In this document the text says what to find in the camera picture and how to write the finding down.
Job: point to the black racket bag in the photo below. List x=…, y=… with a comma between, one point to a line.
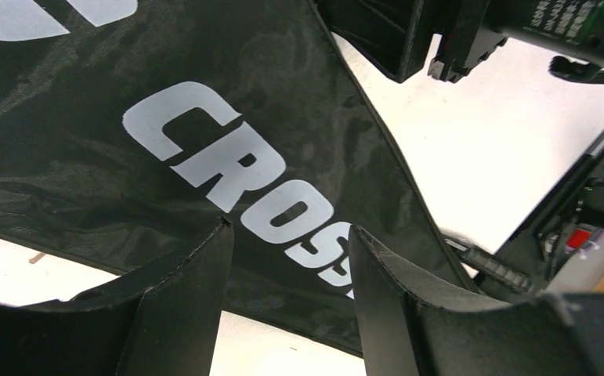
x=129, y=127

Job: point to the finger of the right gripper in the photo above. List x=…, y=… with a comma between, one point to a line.
x=394, y=35

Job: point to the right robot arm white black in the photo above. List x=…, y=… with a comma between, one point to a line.
x=573, y=30

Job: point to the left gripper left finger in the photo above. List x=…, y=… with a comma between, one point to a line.
x=159, y=319

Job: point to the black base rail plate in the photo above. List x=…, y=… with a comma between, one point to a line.
x=539, y=247

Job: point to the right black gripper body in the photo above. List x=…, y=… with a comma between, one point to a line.
x=466, y=40

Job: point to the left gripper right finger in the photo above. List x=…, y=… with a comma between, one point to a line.
x=412, y=322

